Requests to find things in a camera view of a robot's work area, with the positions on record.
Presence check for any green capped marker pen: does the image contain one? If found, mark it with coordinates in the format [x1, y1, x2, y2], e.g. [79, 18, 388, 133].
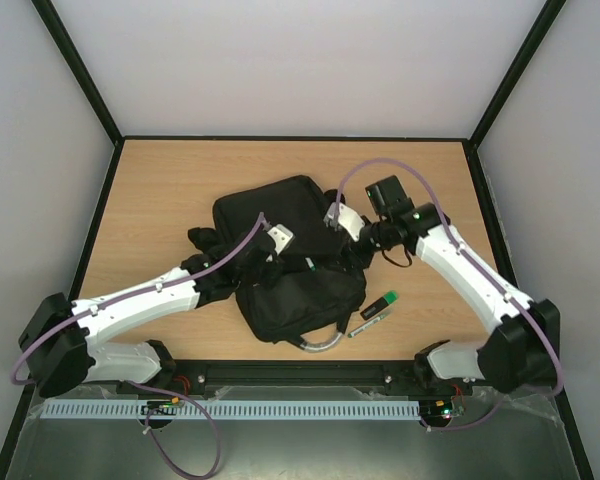
[347, 313, 389, 338]

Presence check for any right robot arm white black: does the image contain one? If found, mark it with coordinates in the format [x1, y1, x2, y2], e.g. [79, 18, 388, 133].
[326, 176, 562, 393]

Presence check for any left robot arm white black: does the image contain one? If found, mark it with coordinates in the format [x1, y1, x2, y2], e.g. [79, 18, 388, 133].
[10, 224, 294, 398]

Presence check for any bag grey metal handle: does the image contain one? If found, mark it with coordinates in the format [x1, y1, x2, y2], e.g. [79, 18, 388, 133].
[299, 329, 344, 353]

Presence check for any blue capped marker pen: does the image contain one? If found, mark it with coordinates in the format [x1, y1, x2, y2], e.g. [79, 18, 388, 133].
[305, 257, 316, 271]

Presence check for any black aluminium frame rail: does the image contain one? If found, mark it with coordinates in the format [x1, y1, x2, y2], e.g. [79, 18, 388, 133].
[32, 358, 561, 396]

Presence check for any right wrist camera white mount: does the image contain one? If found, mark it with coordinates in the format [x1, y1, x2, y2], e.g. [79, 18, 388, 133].
[324, 202, 365, 242]

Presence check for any grey slotted cable duct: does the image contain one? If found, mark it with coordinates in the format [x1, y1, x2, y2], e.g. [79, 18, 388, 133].
[40, 399, 420, 421]

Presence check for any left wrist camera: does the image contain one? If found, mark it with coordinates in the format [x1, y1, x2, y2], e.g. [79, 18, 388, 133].
[267, 224, 295, 255]

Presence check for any black student bag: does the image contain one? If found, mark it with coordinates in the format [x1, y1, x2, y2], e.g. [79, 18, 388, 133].
[188, 175, 367, 348]

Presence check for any green black highlighter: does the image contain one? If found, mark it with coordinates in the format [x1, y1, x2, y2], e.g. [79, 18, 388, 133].
[360, 290, 399, 321]

